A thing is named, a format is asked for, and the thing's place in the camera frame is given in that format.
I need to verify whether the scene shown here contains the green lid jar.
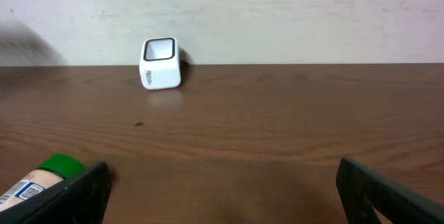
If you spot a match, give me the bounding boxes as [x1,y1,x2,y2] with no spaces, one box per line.
[1,154,86,211]

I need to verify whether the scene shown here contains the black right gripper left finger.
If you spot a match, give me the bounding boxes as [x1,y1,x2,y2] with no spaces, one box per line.
[1,162,112,224]

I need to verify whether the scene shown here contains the white barcode scanner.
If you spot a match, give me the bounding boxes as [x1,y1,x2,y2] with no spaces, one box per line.
[139,37,182,90]

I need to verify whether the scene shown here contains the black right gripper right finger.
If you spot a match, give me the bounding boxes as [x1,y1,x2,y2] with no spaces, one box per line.
[336,157,443,224]

